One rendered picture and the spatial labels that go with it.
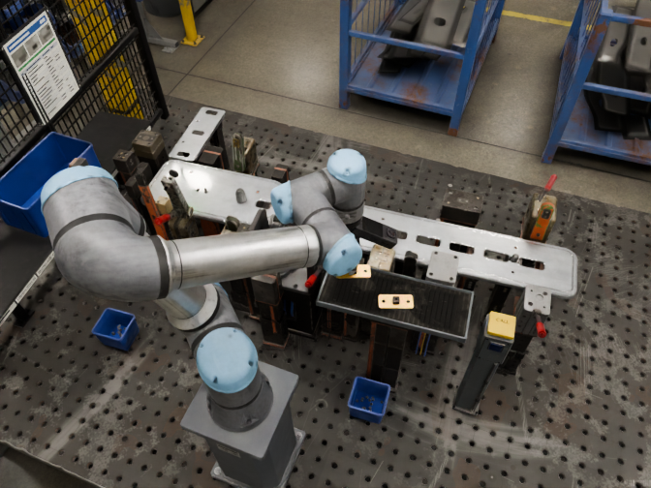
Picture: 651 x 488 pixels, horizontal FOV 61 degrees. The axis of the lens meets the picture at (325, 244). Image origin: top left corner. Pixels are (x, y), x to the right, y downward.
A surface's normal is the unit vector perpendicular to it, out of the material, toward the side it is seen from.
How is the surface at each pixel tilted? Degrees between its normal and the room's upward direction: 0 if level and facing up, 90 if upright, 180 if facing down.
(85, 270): 57
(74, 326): 0
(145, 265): 42
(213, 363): 8
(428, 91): 0
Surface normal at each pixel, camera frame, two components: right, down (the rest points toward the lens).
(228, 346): 0.04, -0.53
